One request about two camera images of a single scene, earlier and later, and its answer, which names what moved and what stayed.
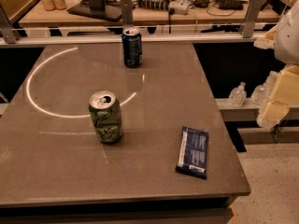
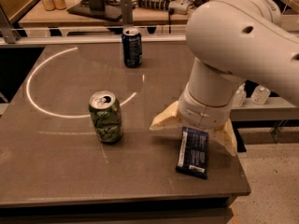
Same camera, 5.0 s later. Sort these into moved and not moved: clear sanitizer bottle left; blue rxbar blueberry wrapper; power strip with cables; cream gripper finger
Moved: cream gripper finger
Not moved: blue rxbar blueberry wrapper; power strip with cables; clear sanitizer bottle left
